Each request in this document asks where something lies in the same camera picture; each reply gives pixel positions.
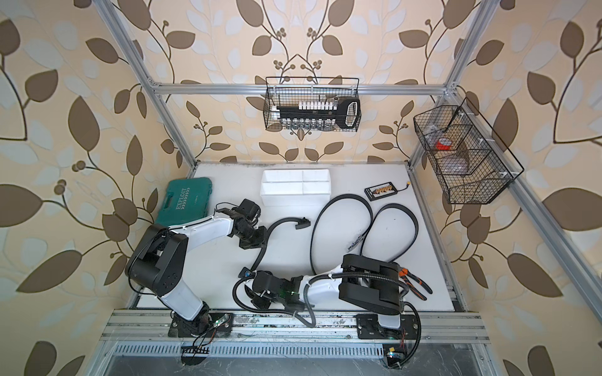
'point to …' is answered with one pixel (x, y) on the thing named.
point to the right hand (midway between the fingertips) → (251, 290)
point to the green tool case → (186, 200)
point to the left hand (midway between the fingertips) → (264, 241)
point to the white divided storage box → (295, 188)
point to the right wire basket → (473, 163)
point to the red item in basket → (444, 143)
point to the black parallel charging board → (382, 190)
